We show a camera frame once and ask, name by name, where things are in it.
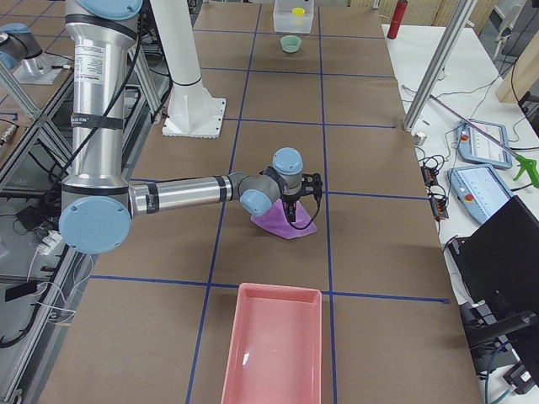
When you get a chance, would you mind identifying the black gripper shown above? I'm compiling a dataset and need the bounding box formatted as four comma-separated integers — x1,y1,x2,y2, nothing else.
281,184,304,222

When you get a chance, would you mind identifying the purple microfibre cloth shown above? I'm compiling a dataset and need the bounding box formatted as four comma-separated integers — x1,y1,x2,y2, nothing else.
250,199,318,240

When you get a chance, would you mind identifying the clear plastic storage box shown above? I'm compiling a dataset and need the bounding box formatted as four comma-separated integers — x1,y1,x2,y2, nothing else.
273,0,314,34

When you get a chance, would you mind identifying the pink plastic tray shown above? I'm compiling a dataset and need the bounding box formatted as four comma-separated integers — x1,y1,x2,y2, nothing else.
221,283,323,403

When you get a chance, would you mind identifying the mint green bowl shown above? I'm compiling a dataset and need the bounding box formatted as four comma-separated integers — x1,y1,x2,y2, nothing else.
280,35,302,54

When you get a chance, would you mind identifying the near teach pendant tablet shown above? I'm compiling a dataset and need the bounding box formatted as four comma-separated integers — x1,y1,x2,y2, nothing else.
447,163,514,225

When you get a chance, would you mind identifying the teach pendant tablet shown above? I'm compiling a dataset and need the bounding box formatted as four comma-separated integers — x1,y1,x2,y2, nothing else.
447,163,514,225
455,120,512,169

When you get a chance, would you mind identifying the far teach pendant tablet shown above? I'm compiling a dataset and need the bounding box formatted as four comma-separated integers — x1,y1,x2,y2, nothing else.
455,120,512,169

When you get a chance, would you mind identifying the black laptop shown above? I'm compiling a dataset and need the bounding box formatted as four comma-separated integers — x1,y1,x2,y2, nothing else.
446,194,539,308

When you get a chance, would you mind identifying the red metal bottle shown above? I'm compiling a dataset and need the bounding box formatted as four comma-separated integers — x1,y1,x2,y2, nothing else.
387,0,408,40

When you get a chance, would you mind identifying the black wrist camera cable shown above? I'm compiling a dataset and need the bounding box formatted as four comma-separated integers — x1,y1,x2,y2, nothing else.
290,171,324,231

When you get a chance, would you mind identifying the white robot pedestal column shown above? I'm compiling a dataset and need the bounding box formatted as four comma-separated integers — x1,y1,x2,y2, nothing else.
151,0,226,139

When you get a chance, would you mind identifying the green handled reach grabber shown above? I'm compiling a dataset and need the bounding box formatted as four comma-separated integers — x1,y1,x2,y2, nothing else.
429,95,539,189

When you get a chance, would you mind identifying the aluminium frame post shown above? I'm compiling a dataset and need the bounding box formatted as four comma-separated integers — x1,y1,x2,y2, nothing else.
403,0,477,132

